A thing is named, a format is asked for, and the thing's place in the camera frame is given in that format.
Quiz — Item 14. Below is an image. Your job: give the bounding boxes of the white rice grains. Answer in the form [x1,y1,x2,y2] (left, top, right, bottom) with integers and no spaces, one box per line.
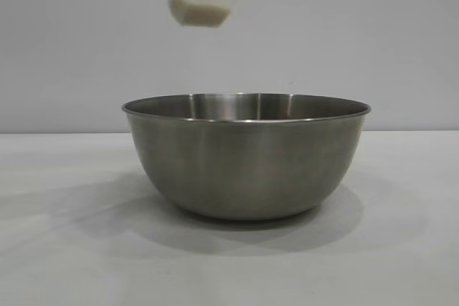
[169,0,232,29]

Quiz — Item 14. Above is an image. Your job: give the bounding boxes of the stainless steel mixing bowl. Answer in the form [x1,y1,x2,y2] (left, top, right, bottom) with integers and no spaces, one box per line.
[120,93,372,221]

